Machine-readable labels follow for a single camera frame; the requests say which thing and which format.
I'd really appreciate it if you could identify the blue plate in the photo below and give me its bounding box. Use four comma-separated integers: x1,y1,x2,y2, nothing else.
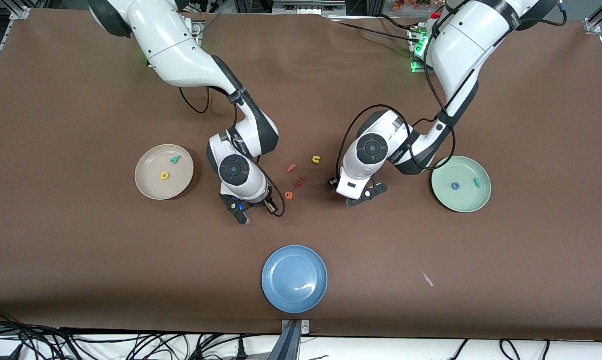
261,244,329,315

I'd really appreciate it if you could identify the beige brown plate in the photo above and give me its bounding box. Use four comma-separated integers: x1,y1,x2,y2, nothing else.
134,144,195,201

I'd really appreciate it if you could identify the pale green plate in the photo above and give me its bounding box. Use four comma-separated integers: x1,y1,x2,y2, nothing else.
431,155,492,214

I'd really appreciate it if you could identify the dark aluminium mounting bar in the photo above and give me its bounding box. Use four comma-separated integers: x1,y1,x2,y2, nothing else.
267,320,303,360

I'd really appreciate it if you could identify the silver power strip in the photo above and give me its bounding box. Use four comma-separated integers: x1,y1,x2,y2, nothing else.
272,0,348,16

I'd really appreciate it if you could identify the brown table cover sheet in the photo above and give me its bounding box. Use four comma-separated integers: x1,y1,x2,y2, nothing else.
0,7,602,342

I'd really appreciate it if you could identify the grey metal clamp bracket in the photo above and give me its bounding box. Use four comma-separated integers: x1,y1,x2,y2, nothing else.
281,319,311,335

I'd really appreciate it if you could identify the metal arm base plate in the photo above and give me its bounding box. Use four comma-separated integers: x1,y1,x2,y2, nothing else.
408,22,432,74

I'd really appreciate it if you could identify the black base cable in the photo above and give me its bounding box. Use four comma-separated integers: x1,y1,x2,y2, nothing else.
331,20,422,45
376,14,422,32

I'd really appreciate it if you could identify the black floor cable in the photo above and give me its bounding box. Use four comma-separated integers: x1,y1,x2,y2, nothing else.
0,309,72,360

